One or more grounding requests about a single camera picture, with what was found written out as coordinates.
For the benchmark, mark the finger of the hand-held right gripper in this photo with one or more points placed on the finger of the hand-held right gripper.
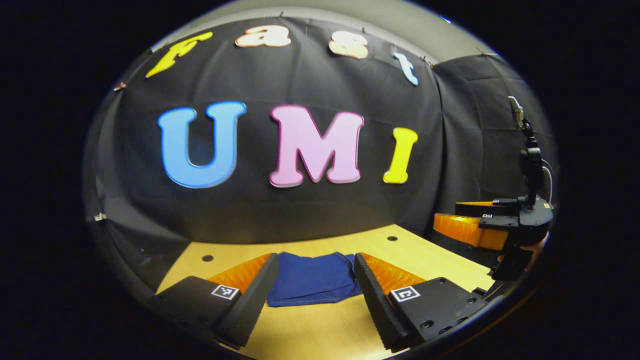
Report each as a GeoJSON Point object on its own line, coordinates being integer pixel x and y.
{"type": "Point", "coordinates": [465, 230]}
{"type": "Point", "coordinates": [487, 206]}

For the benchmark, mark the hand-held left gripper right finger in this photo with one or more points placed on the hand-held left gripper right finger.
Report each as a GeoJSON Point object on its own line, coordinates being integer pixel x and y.
{"type": "Point", "coordinates": [372, 300]}

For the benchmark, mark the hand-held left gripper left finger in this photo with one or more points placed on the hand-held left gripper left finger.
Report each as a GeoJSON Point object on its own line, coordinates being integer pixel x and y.
{"type": "Point", "coordinates": [252, 297]}

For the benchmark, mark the blue jeans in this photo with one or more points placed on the blue jeans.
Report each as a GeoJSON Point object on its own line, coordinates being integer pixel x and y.
{"type": "Point", "coordinates": [310, 277]}

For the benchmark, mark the black backdrop cloth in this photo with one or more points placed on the black backdrop cloth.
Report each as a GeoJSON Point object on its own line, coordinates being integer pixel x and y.
{"type": "Point", "coordinates": [320, 210]}

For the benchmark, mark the silver clip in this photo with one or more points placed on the silver clip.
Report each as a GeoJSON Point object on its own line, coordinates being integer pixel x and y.
{"type": "Point", "coordinates": [100, 216]}

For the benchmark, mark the red clip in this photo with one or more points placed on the red clip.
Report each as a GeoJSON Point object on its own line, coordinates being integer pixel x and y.
{"type": "Point", "coordinates": [120, 86]}

